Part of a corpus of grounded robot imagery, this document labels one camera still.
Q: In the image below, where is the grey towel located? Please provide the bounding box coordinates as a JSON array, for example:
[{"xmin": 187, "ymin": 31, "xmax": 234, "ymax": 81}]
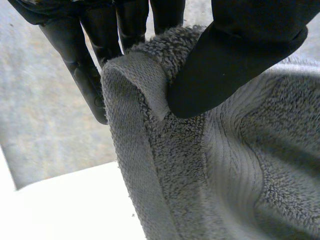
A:
[{"xmin": 100, "ymin": 24, "xmax": 320, "ymax": 240}]

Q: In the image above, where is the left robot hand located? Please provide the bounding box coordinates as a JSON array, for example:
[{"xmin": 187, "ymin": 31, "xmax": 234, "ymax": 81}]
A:
[{"xmin": 6, "ymin": 0, "xmax": 320, "ymax": 126}]

